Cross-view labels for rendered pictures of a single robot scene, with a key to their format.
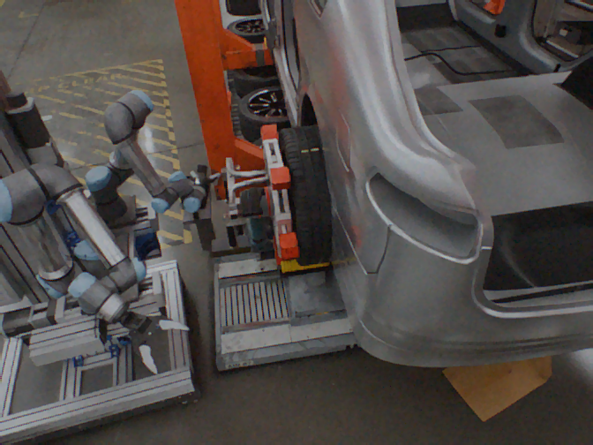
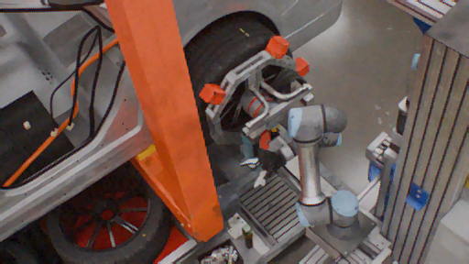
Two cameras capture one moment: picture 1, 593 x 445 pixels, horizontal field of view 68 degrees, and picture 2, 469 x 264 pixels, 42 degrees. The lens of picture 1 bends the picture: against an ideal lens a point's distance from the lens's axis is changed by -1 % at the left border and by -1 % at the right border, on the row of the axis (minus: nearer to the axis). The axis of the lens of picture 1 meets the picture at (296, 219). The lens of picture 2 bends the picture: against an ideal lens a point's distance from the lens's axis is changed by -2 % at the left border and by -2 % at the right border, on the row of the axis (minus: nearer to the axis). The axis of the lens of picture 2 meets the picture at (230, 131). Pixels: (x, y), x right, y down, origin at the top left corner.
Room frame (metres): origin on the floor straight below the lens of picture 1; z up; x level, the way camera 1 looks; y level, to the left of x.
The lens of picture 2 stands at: (2.58, 1.87, 3.36)
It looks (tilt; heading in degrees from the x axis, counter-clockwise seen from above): 54 degrees down; 247
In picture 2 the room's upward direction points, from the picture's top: 10 degrees counter-clockwise
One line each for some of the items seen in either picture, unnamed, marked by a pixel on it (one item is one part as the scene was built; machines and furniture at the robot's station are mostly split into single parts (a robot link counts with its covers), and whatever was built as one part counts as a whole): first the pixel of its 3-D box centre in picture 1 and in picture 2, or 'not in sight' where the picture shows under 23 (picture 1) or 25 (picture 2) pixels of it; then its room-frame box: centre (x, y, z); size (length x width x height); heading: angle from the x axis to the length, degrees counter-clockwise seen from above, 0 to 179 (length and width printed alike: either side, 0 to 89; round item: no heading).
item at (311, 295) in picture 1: (314, 268); (241, 137); (1.68, -0.08, 0.32); 0.40 x 0.30 x 0.28; 7
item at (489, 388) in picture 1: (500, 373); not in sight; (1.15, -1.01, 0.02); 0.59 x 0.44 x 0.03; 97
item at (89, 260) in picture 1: (93, 258); not in sight; (1.22, 0.79, 0.98); 0.13 x 0.12 x 0.14; 134
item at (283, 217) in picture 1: (277, 199); (253, 99); (1.66, 0.09, 0.85); 0.54 x 0.07 x 0.54; 7
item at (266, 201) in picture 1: (262, 202); (262, 107); (1.66, 0.16, 0.85); 0.21 x 0.14 x 0.14; 97
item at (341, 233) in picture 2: (108, 203); (343, 220); (1.70, 0.91, 0.87); 0.15 x 0.15 x 0.10
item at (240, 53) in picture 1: (253, 45); not in sight; (4.15, 0.29, 0.69); 0.52 x 0.17 x 0.35; 97
